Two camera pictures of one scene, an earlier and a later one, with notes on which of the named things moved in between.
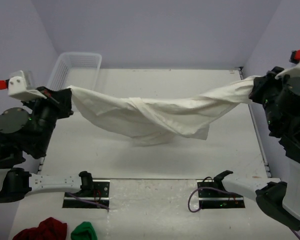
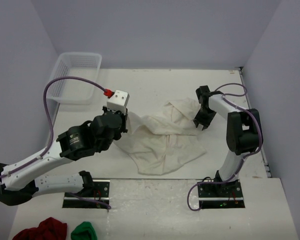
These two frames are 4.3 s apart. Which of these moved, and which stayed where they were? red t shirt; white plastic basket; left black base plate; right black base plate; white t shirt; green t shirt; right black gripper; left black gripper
Moved: left black gripper; right black gripper; white t shirt
Stayed: left black base plate; white plastic basket; red t shirt; right black base plate; green t shirt
